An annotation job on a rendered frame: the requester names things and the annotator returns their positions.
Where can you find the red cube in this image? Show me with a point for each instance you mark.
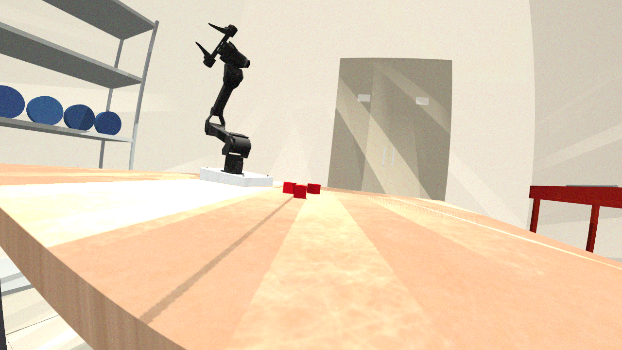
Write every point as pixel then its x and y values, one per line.
pixel 313 188
pixel 300 191
pixel 288 187

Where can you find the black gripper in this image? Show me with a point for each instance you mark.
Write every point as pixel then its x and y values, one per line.
pixel 209 59

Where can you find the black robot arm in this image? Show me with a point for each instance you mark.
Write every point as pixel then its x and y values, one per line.
pixel 234 142

